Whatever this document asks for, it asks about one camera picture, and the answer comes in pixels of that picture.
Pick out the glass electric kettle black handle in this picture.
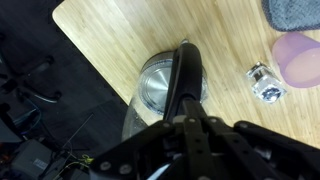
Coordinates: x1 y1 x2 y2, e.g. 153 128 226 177
121 39 210 142

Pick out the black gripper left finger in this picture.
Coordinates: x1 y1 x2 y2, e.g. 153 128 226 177
89 99 198 180

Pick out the gray cloth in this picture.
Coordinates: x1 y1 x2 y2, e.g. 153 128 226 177
261 0 320 33

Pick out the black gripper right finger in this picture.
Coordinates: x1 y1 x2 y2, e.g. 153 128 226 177
191 99 320 180

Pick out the clear glass grinder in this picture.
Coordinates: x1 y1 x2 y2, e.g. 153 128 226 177
245 60 288 105

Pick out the black office chair base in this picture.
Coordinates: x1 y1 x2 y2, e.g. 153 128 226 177
0 54 64 105

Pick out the yellow green wire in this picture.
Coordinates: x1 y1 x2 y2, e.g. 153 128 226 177
61 153 95 175

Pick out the gray box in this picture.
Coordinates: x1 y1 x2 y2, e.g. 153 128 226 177
11 139 53 180

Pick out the pink plastic cup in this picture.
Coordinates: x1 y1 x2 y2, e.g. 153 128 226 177
271 32 320 89

